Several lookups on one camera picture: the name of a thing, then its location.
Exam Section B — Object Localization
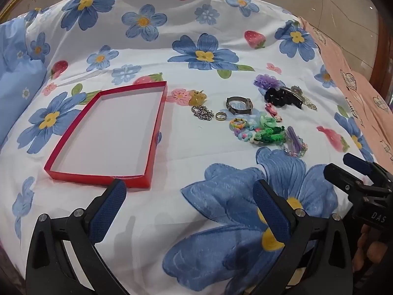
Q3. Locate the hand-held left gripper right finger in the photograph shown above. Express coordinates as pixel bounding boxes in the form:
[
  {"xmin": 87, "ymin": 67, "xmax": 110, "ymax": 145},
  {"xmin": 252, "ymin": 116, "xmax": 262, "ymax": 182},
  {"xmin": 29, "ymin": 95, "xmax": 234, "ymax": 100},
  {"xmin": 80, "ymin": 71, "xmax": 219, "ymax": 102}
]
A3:
[{"xmin": 250, "ymin": 179, "xmax": 353, "ymax": 295}]

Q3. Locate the rhinestone claw hair clip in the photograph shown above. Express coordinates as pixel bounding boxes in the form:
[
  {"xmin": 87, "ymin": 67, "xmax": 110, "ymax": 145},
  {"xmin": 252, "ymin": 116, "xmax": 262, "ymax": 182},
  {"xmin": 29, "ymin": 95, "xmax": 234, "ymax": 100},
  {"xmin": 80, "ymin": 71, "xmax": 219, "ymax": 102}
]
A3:
[{"xmin": 282, "ymin": 85, "xmax": 318, "ymax": 111}]

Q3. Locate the purple ruffled scrunchie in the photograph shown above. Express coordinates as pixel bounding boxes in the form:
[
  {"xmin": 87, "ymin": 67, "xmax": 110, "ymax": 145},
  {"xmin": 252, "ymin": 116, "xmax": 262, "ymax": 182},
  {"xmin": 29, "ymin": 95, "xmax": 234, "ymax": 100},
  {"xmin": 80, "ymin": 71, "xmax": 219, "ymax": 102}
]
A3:
[{"xmin": 253, "ymin": 74, "xmax": 286, "ymax": 90}]

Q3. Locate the colourful bead bracelet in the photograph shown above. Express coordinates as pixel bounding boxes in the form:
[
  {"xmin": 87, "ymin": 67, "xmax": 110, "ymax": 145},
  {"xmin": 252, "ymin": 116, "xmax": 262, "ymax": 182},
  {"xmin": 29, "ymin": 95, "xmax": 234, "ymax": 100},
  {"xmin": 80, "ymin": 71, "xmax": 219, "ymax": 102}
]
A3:
[{"xmin": 235, "ymin": 123, "xmax": 261, "ymax": 144}]

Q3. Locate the purple hair clip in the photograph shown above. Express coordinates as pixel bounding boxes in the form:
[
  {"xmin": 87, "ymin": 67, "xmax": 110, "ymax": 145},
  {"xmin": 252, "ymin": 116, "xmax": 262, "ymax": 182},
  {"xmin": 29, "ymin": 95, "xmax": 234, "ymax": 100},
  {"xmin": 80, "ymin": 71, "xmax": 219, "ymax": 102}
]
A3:
[{"xmin": 285, "ymin": 127, "xmax": 303, "ymax": 151}]

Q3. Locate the black scrunchie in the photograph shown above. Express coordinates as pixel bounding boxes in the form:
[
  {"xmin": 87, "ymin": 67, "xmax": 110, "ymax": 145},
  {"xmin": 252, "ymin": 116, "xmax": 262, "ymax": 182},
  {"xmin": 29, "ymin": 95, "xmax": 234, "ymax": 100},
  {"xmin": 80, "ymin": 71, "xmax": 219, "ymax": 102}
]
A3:
[{"xmin": 265, "ymin": 88, "xmax": 291, "ymax": 104}]

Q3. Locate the pink hair clip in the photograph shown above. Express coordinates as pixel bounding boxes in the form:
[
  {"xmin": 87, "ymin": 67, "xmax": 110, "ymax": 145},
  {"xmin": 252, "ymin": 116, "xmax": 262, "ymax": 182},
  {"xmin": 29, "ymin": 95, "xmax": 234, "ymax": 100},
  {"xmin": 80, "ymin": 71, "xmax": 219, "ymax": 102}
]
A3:
[{"xmin": 266, "ymin": 104, "xmax": 283, "ymax": 123}]

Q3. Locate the person's right hand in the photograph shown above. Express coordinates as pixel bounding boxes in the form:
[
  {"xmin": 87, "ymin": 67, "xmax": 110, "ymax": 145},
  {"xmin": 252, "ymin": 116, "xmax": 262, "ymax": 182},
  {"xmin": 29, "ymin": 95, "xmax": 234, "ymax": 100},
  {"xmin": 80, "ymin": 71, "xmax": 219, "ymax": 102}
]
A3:
[{"xmin": 351, "ymin": 224, "xmax": 393, "ymax": 272}]

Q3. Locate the pink printed cloth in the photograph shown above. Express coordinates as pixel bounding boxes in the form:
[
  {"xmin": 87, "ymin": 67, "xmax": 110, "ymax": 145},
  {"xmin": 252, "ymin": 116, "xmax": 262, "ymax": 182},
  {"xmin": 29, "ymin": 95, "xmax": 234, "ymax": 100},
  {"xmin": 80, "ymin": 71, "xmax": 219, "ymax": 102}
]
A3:
[{"xmin": 299, "ymin": 17, "xmax": 393, "ymax": 163}]

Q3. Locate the brown wooden furniture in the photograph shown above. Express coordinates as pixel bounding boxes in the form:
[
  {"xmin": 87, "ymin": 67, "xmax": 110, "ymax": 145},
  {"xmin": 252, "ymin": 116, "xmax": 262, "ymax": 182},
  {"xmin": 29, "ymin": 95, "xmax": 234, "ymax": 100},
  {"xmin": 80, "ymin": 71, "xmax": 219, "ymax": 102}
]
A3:
[{"xmin": 368, "ymin": 15, "xmax": 393, "ymax": 99}]

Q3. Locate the light blue pillow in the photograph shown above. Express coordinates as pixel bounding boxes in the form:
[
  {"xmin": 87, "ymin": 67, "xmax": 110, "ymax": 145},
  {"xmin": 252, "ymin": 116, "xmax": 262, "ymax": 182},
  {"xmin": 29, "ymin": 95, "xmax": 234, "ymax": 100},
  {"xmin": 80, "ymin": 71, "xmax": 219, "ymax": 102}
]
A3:
[{"xmin": 0, "ymin": 17, "xmax": 48, "ymax": 148}]

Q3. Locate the white floral bedsheet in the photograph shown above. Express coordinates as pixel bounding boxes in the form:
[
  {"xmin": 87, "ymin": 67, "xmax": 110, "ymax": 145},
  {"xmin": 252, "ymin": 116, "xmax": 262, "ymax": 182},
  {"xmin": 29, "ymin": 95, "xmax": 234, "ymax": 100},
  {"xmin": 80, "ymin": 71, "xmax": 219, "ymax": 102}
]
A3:
[{"xmin": 0, "ymin": 0, "xmax": 378, "ymax": 295}]

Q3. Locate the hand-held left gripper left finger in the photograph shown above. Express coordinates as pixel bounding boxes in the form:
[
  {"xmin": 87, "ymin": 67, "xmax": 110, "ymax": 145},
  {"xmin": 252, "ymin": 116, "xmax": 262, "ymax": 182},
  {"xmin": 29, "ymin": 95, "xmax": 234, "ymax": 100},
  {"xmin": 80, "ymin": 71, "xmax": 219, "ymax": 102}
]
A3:
[{"xmin": 25, "ymin": 178, "xmax": 129, "ymax": 295}]

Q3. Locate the red shallow box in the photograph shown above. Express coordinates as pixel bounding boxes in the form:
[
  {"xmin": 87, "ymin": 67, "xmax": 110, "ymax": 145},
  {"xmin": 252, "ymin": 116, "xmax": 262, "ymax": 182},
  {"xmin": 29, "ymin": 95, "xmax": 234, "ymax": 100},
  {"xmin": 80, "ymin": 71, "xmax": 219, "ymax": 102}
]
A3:
[{"xmin": 44, "ymin": 81, "xmax": 168, "ymax": 189}]

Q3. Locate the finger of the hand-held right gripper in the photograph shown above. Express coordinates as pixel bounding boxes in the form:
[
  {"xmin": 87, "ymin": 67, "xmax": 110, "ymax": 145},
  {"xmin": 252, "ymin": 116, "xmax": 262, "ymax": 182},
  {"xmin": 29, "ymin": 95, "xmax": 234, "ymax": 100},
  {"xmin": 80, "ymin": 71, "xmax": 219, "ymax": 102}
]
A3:
[
  {"xmin": 343, "ymin": 153, "xmax": 379, "ymax": 180},
  {"xmin": 324, "ymin": 163, "xmax": 367, "ymax": 197}
]

